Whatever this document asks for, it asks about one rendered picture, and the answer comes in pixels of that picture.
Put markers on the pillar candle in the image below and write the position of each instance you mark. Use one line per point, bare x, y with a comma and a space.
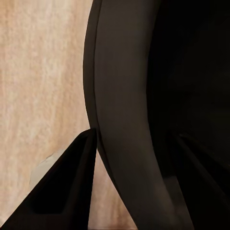
44, 167

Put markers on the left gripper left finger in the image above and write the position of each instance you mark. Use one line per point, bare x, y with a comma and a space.
61, 200

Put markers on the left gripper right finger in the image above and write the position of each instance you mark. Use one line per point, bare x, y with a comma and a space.
204, 180

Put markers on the cauldron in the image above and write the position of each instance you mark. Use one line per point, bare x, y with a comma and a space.
149, 65

